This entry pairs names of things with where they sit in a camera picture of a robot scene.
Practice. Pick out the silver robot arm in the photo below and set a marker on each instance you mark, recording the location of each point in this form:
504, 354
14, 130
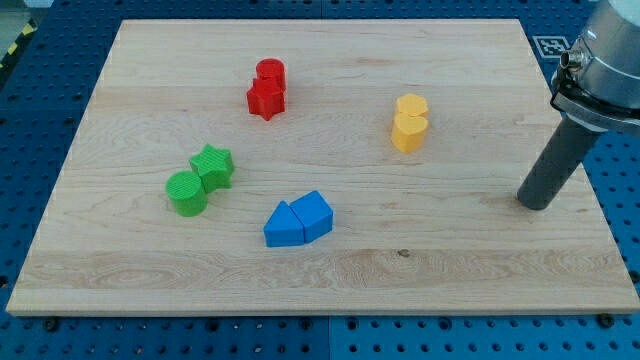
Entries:
597, 81

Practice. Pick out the green cylinder block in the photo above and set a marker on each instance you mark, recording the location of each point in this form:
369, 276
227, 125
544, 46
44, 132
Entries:
186, 193

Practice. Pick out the yellow hexagon block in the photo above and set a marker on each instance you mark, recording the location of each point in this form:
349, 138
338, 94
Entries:
412, 105

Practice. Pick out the green star block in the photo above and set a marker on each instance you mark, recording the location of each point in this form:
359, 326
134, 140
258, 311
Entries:
214, 167

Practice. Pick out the blue triangle block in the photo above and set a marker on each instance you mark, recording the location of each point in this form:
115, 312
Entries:
283, 228

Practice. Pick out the red star block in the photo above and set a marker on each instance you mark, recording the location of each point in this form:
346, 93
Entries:
265, 98

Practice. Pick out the black white fiducial marker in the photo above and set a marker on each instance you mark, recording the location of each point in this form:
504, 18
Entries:
550, 46

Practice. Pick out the wooden board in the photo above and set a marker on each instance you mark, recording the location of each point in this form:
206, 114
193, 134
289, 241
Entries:
437, 231

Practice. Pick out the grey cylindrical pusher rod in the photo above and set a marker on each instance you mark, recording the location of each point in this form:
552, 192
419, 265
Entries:
561, 156

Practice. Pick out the blue pentagon block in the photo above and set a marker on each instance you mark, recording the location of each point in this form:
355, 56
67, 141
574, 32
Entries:
315, 214

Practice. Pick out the red cylinder block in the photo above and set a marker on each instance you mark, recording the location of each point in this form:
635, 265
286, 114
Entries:
272, 69

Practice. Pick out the yellow heart block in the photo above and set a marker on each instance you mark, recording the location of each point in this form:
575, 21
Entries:
408, 132

